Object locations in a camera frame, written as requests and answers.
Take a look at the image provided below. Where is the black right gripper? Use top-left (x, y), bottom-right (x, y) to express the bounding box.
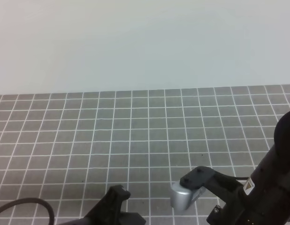
top-left (179, 165), bottom-right (288, 225)

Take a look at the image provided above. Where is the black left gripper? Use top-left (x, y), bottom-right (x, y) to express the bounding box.
top-left (65, 185), bottom-right (146, 225)

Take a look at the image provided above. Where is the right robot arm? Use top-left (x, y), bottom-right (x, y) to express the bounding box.
top-left (171, 111), bottom-right (290, 225)

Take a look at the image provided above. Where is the grey grid tablecloth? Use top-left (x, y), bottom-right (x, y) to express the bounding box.
top-left (0, 85), bottom-right (290, 225)

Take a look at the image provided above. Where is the black left camera cable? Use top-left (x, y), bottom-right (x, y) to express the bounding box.
top-left (0, 197), bottom-right (55, 225)

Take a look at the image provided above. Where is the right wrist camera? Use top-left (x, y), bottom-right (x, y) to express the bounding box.
top-left (170, 181), bottom-right (206, 211)

